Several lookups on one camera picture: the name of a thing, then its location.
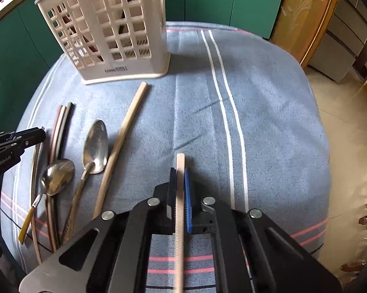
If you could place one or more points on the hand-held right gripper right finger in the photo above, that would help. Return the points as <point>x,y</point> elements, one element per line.
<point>188,201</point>

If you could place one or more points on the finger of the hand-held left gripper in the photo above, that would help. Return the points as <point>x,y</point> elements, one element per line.
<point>27,133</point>
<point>27,144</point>

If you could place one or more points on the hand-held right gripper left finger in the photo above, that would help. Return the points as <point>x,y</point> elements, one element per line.
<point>172,195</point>

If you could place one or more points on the beige wooden chopstick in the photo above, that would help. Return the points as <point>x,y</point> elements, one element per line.
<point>180,219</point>
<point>122,140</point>

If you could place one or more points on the pink chopstick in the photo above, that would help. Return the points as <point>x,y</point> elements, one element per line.
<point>56,128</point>

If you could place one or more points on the black patterned chopstick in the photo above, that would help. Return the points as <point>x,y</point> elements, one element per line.
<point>67,120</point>

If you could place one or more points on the thin light chopstick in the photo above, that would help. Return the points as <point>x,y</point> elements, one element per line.
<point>33,189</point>

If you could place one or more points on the large metal spoon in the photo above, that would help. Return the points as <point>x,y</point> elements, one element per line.
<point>95,149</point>

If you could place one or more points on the white plastic utensil basket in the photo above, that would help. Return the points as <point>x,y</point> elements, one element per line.
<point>146,55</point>

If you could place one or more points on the blue striped blanket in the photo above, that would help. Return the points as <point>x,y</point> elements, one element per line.
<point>268,128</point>

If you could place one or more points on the wooden glass door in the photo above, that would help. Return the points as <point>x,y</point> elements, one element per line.
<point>305,15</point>

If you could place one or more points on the grey cabinet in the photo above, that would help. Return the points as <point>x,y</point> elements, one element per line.
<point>342,42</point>

